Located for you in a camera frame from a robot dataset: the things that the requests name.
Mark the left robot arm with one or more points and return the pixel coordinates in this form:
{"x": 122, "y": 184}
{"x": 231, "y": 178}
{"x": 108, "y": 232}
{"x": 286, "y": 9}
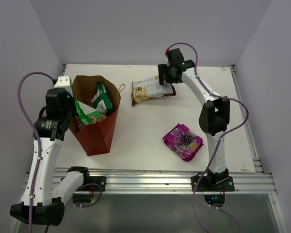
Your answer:
{"x": 41, "y": 204}

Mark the dark green snack bag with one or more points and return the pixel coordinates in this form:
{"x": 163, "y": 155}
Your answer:
{"x": 101, "y": 101}

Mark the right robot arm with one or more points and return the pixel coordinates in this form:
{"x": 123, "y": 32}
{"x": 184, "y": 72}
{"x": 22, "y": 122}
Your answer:
{"x": 214, "y": 117}

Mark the purple candy bag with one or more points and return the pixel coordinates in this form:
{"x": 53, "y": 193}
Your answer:
{"x": 183, "y": 142}

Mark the green white chips bag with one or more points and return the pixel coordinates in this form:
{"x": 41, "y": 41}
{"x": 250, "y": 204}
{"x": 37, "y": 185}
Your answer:
{"x": 86, "y": 115}

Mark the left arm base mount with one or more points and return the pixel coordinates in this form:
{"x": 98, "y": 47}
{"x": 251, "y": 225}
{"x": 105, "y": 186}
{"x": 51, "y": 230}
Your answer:
{"x": 99, "y": 180}

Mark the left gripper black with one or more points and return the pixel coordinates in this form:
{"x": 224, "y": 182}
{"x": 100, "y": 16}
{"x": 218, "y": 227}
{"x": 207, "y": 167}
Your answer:
{"x": 71, "y": 99}

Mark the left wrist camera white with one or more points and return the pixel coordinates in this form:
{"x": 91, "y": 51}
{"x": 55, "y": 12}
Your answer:
{"x": 64, "y": 82}

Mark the aluminium rail frame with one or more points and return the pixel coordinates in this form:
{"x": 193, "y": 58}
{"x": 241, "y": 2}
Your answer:
{"x": 139, "y": 162}

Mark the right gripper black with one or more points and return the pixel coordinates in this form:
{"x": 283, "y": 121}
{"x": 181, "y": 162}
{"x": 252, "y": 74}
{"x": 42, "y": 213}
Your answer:
{"x": 163, "y": 69}

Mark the brown yellow chips bag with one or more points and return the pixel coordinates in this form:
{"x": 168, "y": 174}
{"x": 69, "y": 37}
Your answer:
{"x": 150, "y": 88}

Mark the red brown paper bag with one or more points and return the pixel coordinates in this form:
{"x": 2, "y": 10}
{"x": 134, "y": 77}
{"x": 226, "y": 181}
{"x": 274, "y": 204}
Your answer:
{"x": 95, "y": 138}

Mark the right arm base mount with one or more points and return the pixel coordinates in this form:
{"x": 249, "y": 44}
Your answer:
{"x": 210, "y": 183}

